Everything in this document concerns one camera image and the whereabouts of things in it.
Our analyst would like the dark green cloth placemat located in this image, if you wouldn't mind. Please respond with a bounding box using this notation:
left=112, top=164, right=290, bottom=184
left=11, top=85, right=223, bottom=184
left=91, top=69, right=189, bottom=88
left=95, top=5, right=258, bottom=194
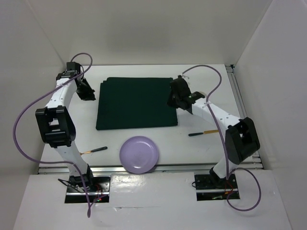
left=96, top=77, right=178, bottom=130

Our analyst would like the gold knife black handle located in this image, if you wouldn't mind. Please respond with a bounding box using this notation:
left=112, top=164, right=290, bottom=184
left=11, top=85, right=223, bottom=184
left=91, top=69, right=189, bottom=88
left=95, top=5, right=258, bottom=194
left=188, top=129, right=219, bottom=137

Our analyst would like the gold fork black handle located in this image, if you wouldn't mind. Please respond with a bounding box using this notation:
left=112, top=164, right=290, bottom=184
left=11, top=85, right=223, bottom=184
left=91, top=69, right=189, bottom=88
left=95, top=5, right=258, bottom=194
left=80, top=146, right=108, bottom=155

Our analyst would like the lilac plastic plate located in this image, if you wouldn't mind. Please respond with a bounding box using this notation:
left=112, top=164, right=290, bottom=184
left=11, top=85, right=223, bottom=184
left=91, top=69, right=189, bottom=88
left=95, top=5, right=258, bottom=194
left=119, top=136, right=159, bottom=174

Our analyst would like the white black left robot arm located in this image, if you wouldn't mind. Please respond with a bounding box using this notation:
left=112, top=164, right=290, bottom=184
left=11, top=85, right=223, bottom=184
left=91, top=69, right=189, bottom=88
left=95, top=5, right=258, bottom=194
left=35, top=61, right=95, bottom=191

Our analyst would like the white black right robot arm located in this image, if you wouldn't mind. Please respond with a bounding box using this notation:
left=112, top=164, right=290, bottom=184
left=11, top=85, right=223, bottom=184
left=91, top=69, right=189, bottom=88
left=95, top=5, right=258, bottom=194
left=167, top=76, right=260, bottom=188

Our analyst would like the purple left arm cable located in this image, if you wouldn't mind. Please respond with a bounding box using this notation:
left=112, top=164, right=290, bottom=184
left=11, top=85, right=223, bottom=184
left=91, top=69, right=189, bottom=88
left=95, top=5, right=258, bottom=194
left=12, top=52, right=104, bottom=218

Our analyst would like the aluminium front table rail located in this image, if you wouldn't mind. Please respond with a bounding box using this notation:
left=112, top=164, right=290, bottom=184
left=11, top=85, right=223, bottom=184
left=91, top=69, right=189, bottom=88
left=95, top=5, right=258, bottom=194
left=38, top=158, right=263, bottom=174

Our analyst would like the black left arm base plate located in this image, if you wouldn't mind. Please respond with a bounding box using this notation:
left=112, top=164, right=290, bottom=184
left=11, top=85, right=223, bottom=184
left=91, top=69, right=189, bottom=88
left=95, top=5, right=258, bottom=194
left=66, top=176, right=111, bottom=195

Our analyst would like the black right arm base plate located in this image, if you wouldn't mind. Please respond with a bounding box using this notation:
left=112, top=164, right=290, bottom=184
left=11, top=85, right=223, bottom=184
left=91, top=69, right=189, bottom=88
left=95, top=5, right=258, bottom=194
left=194, top=174, right=238, bottom=190

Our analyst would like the aluminium right side rail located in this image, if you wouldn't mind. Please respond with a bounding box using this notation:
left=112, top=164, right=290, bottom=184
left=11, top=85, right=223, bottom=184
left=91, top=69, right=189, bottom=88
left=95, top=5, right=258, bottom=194
left=225, top=65, right=264, bottom=170

